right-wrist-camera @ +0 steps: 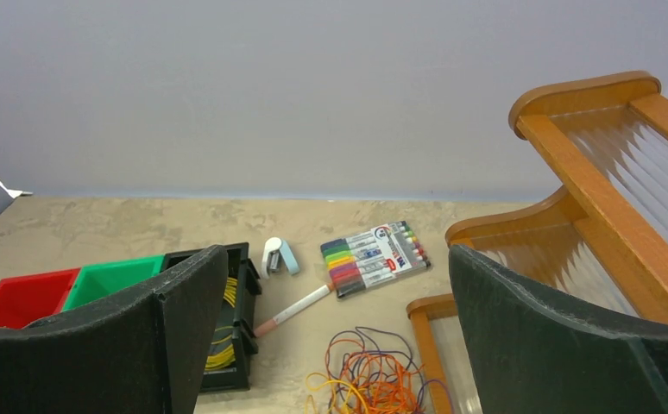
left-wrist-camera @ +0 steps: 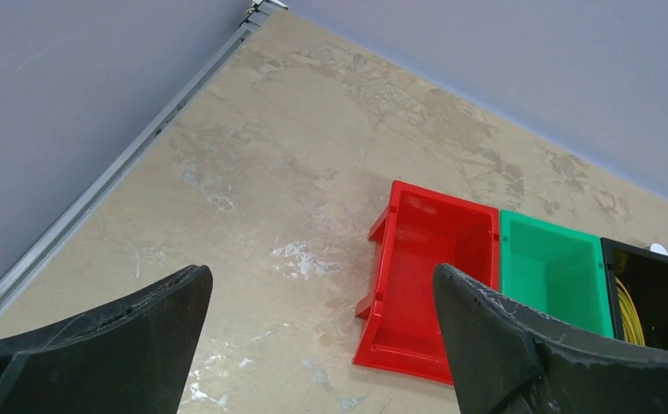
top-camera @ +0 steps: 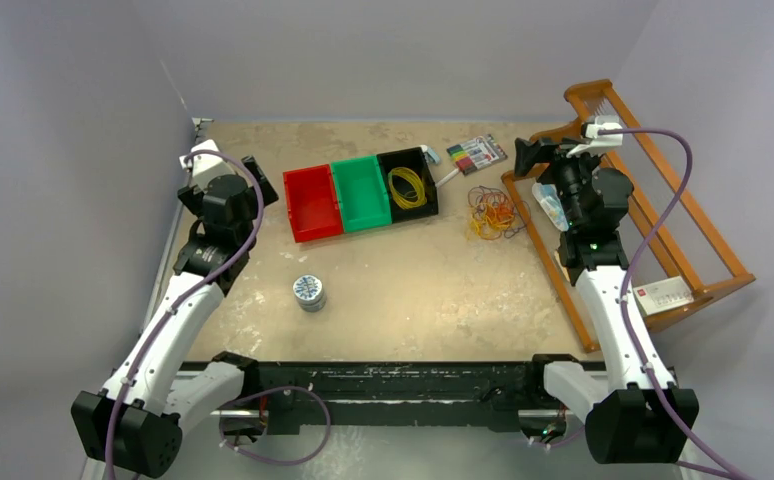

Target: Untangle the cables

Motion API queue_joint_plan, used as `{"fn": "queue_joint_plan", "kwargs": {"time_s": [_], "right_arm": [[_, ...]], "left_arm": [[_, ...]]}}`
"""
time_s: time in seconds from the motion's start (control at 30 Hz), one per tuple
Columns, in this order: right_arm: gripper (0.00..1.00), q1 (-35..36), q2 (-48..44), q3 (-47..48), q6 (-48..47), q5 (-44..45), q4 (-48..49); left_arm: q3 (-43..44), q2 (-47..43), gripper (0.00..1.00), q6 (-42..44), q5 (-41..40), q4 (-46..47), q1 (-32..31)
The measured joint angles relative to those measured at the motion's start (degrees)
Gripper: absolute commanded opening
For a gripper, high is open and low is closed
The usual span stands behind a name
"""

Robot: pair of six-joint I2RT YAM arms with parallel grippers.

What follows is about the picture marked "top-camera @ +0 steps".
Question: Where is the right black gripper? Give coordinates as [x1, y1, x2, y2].
[515, 138, 605, 230]

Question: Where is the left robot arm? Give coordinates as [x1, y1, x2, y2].
[71, 150, 278, 479]

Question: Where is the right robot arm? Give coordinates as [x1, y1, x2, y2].
[514, 137, 699, 464]

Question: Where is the red plastic bin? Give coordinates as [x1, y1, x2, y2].
[283, 164, 344, 243]

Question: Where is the marker pen pack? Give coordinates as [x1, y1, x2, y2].
[446, 134, 508, 176]

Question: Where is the blue white plastic packet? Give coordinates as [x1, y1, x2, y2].
[532, 183, 569, 232]

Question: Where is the loose white marker pen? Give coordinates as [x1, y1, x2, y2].
[435, 168, 460, 189]

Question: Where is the green plastic bin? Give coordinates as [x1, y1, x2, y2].
[330, 156, 392, 233]

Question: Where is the round blue white tin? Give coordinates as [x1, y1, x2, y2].
[292, 274, 327, 312]

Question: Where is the black plastic bin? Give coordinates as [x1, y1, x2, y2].
[376, 147, 439, 223]

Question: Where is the white red cardboard box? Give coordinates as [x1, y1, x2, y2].
[634, 276, 694, 317]

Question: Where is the wooden rack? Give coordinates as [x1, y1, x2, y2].
[500, 79, 757, 354]

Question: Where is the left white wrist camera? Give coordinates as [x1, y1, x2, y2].
[179, 154, 235, 191]

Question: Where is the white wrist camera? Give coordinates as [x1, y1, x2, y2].
[179, 154, 235, 191]
[566, 115, 624, 158]

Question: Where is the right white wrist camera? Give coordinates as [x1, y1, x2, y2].
[566, 115, 624, 158]

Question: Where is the yellow coiled cable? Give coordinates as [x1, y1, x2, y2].
[387, 166, 428, 211]

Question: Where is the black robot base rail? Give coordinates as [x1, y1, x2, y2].
[216, 355, 573, 435]

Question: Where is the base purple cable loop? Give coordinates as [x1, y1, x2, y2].
[217, 385, 333, 468]

